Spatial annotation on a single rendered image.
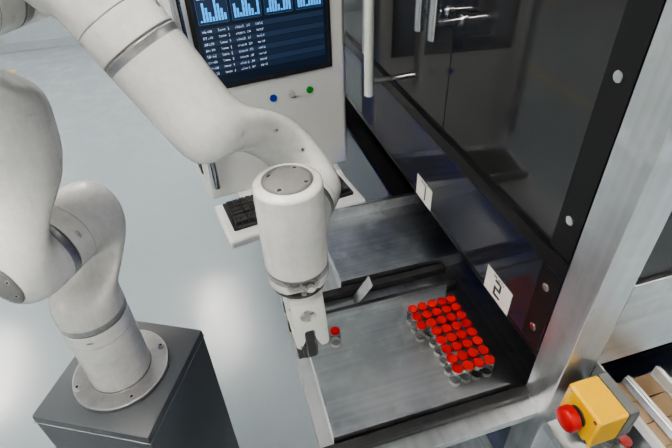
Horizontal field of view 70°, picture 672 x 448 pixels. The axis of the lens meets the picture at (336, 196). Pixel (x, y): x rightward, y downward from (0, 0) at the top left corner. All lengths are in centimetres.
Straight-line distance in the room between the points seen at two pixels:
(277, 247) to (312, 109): 103
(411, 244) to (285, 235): 74
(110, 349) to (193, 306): 140
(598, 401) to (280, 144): 62
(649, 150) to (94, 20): 60
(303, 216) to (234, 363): 164
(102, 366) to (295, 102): 91
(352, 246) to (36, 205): 75
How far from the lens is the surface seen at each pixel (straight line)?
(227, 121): 53
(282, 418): 199
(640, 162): 65
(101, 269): 95
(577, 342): 85
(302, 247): 57
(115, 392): 111
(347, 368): 102
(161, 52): 53
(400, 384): 100
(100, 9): 53
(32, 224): 79
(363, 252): 124
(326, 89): 156
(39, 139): 75
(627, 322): 89
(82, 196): 89
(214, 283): 247
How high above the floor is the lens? 173
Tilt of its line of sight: 37 degrees down
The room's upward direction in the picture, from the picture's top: 2 degrees counter-clockwise
